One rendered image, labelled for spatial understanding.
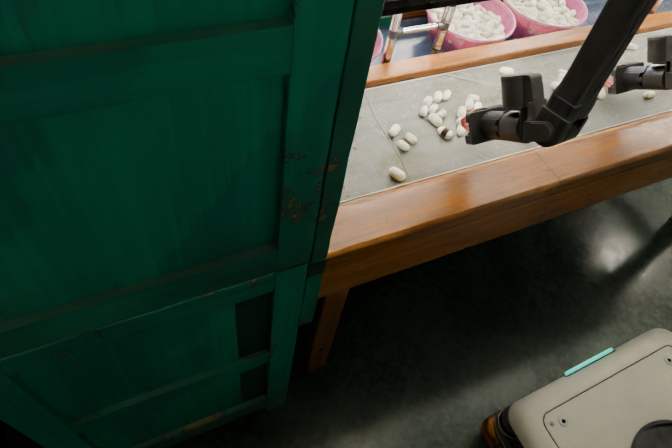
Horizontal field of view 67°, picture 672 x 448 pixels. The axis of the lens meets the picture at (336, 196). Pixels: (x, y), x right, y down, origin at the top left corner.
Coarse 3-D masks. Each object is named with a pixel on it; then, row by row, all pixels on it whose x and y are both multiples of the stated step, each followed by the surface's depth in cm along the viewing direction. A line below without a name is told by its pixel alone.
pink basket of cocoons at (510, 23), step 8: (496, 0) 154; (488, 8) 156; (496, 8) 155; (504, 8) 153; (504, 16) 153; (512, 16) 149; (504, 24) 152; (512, 24) 148; (432, 32) 148; (448, 32) 141; (504, 32) 151; (512, 32) 144; (432, 40) 151; (456, 40) 142; (464, 40) 141; (472, 40) 140; (480, 40) 140; (488, 40) 140; (496, 40) 141; (448, 48) 147; (456, 48) 145; (464, 48) 144
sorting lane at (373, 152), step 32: (512, 64) 140; (544, 64) 142; (384, 96) 125; (416, 96) 127; (480, 96) 130; (544, 96) 133; (608, 96) 137; (640, 96) 138; (384, 128) 118; (416, 128) 120; (448, 128) 121; (608, 128) 129; (352, 160) 111; (384, 160) 112; (416, 160) 113; (448, 160) 115; (480, 160) 116; (352, 192) 106
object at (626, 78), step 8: (632, 64) 128; (640, 64) 129; (616, 72) 127; (624, 72) 127; (632, 72) 125; (640, 72) 123; (616, 80) 127; (624, 80) 127; (632, 80) 125; (640, 80) 123; (616, 88) 128; (624, 88) 129; (632, 88) 127; (640, 88) 125
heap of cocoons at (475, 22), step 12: (432, 12) 151; (456, 12) 153; (468, 12) 153; (480, 12) 153; (492, 12) 154; (456, 24) 148; (468, 24) 149; (480, 24) 149; (492, 24) 150; (468, 36) 145; (480, 36) 145; (492, 36) 148
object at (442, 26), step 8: (448, 8) 125; (392, 16) 121; (400, 16) 120; (448, 16) 126; (392, 24) 122; (432, 24) 128; (440, 24) 128; (448, 24) 128; (392, 32) 123; (400, 32) 124; (408, 32) 125; (440, 32) 130; (392, 40) 125; (440, 40) 132; (384, 48) 128; (392, 48) 127; (432, 48) 135; (440, 48) 134; (384, 56) 129
